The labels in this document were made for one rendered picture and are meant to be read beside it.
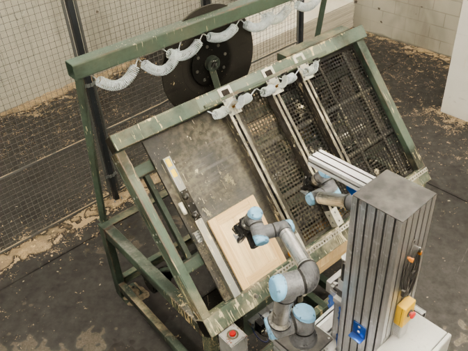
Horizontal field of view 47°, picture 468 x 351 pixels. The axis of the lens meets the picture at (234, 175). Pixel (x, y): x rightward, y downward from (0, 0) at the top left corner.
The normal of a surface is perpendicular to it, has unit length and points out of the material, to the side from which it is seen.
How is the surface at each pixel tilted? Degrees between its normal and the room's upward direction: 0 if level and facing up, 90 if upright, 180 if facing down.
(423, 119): 0
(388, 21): 90
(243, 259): 50
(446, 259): 0
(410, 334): 0
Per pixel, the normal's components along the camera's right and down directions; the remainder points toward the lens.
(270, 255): 0.46, -0.18
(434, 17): -0.73, 0.44
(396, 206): -0.05, -0.79
